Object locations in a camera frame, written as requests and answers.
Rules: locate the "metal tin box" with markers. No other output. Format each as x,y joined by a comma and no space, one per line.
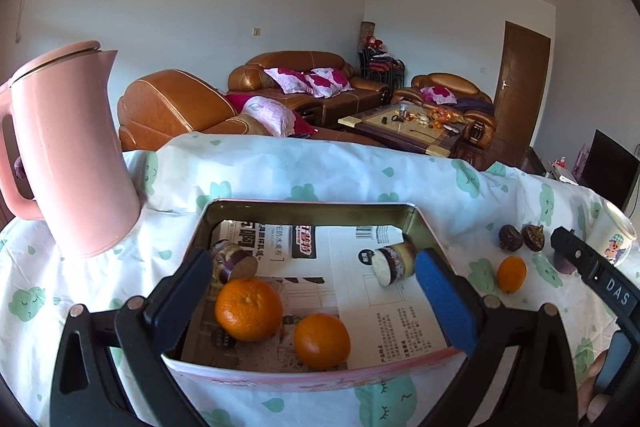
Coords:
430,227

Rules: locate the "white magenta floral cushion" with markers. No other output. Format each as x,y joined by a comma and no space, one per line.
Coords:
327,82
438,95
287,81

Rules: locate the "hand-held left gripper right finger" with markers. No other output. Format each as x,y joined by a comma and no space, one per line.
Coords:
442,297

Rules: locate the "white green-print tablecloth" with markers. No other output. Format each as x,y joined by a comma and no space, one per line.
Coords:
325,172

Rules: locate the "black television screen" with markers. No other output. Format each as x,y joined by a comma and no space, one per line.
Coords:
610,167

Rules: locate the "purple blanket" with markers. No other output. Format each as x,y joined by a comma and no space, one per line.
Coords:
472,104

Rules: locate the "printed paper cup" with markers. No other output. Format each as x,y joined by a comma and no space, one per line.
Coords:
612,234

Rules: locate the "pale pink pillow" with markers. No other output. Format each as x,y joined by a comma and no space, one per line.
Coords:
267,114

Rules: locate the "orange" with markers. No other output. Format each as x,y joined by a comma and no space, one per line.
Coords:
322,341
248,309
511,275

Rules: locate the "red plush toy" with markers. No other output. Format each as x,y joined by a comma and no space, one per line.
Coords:
375,42

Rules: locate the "brown leather three-seat sofa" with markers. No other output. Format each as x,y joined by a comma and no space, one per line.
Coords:
300,59

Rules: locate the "tall patterned vase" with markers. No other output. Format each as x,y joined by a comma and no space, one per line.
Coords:
368,34

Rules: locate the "person's right hand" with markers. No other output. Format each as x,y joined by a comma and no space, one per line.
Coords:
590,387

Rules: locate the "printed newspaper liner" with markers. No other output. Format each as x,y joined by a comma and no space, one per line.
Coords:
350,267

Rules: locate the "brown leather armchair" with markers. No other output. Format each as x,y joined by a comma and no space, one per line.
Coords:
445,82

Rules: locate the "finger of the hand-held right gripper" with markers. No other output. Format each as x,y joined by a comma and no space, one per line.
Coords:
600,277
614,359

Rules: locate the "wooden coffee table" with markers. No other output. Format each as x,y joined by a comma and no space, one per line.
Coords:
400,132

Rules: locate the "brown wooden door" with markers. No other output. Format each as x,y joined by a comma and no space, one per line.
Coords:
520,82

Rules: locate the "stack of dark chairs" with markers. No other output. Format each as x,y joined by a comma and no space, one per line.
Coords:
380,67

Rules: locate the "pink electric kettle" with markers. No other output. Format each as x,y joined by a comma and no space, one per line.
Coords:
70,147

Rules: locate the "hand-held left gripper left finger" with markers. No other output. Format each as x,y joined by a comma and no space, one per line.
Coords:
180,302

